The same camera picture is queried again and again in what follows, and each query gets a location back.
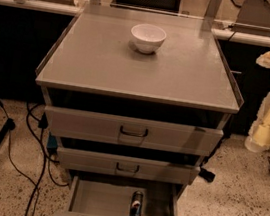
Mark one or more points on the grey drawer cabinet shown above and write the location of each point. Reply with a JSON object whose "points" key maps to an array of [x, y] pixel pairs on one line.
{"points": [[95, 67]]}

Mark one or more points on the black power plug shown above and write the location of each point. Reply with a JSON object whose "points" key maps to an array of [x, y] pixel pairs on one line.
{"points": [[207, 175]]}

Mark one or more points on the grey top drawer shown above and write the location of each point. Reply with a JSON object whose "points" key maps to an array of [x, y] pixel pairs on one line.
{"points": [[114, 129]]}

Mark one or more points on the white ceramic bowl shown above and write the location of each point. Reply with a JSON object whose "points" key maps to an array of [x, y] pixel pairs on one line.
{"points": [[147, 38]]}

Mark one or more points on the grey middle drawer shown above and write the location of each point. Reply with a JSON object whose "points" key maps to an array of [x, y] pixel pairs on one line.
{"points": [[111, 164]]}

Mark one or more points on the grey drawer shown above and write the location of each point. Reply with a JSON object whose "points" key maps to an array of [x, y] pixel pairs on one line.
{"points": [[103, 196], [114, 129], [111, 164]]}

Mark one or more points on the blue box behind cabinet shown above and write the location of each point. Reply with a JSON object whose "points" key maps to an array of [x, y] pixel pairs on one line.
{"points": [[52, 144]]}

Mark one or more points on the grey bottom drawer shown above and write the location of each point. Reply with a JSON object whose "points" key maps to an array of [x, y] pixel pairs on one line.
{"points": [[103, 196]]}

